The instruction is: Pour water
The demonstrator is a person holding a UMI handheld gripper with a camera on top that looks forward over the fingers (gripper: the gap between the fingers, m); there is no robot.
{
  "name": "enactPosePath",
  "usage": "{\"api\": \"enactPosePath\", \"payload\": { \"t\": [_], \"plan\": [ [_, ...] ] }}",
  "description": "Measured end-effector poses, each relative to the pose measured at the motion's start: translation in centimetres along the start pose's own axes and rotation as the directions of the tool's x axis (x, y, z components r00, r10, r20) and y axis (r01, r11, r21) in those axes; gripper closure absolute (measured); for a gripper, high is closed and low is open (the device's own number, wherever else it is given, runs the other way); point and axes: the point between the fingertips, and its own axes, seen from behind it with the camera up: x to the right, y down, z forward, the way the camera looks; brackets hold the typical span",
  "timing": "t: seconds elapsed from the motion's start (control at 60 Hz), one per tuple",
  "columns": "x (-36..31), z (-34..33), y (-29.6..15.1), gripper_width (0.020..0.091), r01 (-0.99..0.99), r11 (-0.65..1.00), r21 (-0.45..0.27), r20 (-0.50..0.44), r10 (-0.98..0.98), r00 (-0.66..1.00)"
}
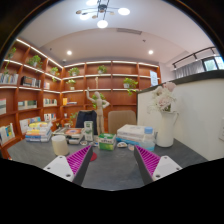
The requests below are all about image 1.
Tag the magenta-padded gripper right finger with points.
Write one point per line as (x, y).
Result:
(165, 166)

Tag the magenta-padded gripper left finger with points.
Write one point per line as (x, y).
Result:
(60, 166)

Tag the cream plastic cup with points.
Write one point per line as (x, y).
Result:
(60, 145)

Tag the small foil snack packet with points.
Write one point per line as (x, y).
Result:
(83, 143)
(122, 144)
(131, 147)

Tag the white ceramic jug vase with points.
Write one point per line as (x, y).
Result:
(165, 133)

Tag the stack of dark-covered books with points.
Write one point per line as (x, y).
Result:
(71, 133)

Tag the stack of colourful books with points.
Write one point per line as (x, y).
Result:
(38, 133)

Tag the tall green white carton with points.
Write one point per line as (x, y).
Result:
(88, 131)

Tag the white wrapped paper pack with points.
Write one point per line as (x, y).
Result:
(131, 129)
(128, 136)

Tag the blue wrapped paper pack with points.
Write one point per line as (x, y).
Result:
(125, 140)

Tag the green white tissue box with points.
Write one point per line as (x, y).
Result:
(106, 142)

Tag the chair with dark jacket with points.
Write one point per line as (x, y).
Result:
(86, 120)

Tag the tan upholstered chair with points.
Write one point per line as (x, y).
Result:
(121, 120)

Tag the wooden artist mannequin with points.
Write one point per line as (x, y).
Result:
(98, 115)

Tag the pink white flower bouquet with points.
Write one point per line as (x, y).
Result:
(163, 100)

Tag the grey window curtain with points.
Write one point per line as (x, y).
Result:
(190, 69)

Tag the recessed ceiling light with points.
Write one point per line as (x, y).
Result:
(150, 52)
(69, 52)

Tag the ceiling air vent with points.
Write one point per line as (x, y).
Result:
(129, 31)

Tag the wooden wall shelf unit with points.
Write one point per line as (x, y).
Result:
(116, 96)

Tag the black curtain rail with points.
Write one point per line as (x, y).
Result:
(195, 53)

